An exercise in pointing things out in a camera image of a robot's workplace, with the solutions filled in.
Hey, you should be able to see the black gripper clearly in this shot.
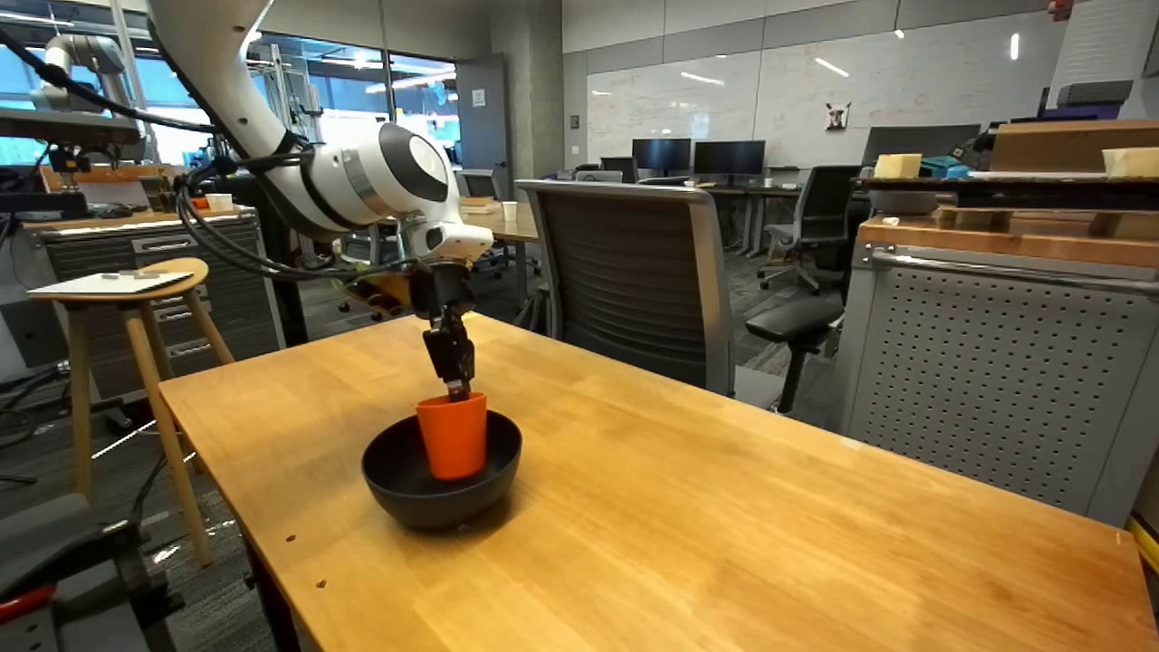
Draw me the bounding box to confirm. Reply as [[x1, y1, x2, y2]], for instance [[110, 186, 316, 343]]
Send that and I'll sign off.
[[408, 263, 476, 398]]

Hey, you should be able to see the orange plastic cup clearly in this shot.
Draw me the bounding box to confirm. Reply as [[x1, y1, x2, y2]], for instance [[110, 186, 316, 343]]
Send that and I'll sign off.
[[416, 391, 485, 483]]

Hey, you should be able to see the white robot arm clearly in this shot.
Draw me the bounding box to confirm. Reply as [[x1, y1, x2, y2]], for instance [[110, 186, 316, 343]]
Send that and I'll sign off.
[[144, 0, 492, 403]]

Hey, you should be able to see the black bowl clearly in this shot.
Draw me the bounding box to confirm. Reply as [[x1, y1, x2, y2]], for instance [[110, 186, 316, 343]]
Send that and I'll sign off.
[[363, 413, 523, 532]]

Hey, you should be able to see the grey mesh office chair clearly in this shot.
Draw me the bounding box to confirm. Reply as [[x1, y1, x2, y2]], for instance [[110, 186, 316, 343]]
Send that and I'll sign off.
[[523, 179, 734, 394]]

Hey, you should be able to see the wooden stool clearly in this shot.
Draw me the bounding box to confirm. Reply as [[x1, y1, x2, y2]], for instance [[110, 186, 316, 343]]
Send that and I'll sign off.
[[24, 254, 238, 572]]

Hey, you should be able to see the computer monitor left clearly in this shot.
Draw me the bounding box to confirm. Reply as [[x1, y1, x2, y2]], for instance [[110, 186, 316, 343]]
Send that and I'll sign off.
[[635, 138, 693, 179]]

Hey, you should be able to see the computer monitor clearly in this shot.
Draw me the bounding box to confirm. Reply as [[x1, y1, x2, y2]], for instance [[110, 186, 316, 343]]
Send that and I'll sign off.
[[635, 138, 693, 179], [696, 141, 765, 179]]

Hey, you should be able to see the computer monitor right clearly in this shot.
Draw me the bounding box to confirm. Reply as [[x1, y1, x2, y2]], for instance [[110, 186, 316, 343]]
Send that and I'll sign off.
[[696, 141, 765, 179]]

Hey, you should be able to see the white paper on stool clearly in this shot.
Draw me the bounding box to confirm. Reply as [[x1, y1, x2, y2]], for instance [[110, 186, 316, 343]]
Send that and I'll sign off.
[[30, 272, 191, 301]]

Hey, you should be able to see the black office chair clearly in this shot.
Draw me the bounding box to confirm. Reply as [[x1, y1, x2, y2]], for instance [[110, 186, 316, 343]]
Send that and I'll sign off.
[[745, 165, 859, 413]]

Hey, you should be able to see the grey perforated chair back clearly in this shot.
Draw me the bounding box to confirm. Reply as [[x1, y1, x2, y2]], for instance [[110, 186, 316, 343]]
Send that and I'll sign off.
[[835, 241, 1159, 526]]

